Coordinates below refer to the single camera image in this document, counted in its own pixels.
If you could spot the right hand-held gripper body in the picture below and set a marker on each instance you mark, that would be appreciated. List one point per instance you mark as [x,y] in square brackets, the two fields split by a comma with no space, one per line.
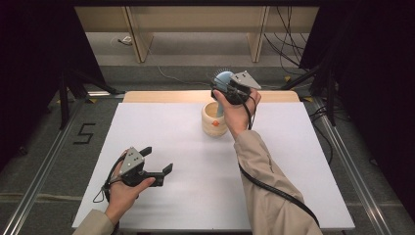
[239,86]

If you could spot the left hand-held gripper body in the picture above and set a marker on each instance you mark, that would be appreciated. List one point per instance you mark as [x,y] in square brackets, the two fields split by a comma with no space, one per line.
[132,161]

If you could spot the light blue hairbrush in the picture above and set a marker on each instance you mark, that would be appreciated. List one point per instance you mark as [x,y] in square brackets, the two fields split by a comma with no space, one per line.
[223,80]

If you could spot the cream ribbed cup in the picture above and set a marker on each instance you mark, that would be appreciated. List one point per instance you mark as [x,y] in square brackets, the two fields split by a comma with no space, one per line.
[212,127]

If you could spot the person's right hand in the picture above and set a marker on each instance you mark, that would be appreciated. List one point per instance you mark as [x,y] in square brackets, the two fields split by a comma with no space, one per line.
[238,117]

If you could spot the person's left hand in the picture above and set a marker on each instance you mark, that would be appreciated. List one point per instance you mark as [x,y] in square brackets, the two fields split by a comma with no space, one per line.
[122,196]

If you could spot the white table mat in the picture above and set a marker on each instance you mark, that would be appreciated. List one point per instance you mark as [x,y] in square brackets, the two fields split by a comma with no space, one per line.
[182,182]

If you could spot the light wooden table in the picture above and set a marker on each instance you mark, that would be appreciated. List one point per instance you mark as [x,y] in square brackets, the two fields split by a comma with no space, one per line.
[163,96]

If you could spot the beige wooden desk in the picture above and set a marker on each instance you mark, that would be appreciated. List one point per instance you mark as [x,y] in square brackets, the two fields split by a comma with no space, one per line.
[195,19]

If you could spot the black metal stand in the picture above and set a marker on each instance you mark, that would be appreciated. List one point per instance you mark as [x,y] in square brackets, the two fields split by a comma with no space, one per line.
[63,98]
[330,98]

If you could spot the floor socket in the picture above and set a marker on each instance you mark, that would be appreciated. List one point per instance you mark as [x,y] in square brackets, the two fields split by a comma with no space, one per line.
[125,40]

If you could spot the black curtain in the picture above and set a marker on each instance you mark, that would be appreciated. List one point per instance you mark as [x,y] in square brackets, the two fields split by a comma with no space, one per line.
[32,65]
[375,81]

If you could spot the metal floor rail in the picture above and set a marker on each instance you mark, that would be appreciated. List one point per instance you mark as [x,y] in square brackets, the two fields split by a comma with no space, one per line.
[352,169]
[42,173]

